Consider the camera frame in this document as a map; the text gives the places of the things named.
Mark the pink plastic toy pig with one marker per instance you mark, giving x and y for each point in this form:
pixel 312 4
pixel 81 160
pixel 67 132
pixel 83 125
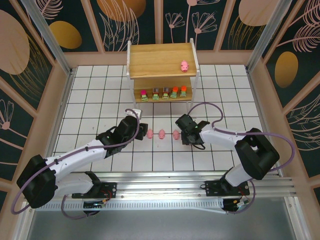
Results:
pixel 184 66
pixel 176 135
pixel 149 134
pixel 162 134

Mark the pink top green toy car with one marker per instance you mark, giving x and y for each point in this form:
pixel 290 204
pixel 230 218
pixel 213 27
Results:
pixel 143 96

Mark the orange top green toy car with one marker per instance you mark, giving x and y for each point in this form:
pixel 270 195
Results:
pixel 183 92
pixel 174 93

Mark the striped top green toy car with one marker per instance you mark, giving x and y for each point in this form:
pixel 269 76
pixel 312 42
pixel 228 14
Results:
pixel 165 93
pixel 155 94

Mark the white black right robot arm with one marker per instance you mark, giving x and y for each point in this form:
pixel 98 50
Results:
pixel 257 152

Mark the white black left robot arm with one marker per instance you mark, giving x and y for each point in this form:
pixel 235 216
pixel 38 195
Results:
pixel 72 160

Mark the grey metal base sheet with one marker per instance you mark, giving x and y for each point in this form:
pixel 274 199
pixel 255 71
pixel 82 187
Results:
pixel 162 227

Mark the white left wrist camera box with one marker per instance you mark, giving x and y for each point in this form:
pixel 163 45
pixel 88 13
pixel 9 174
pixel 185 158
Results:
pixel 137 113

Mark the aluminium side frame bar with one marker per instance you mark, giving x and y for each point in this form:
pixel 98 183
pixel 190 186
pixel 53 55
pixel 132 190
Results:
pixel 265 112
pixel 58 117

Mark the wooden shelf with white frame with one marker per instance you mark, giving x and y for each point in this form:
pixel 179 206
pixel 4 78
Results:
pixel 160 60

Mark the aluminium frame post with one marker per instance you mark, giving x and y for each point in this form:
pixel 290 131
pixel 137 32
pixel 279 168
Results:
pixel 50 37
pixel 271 35

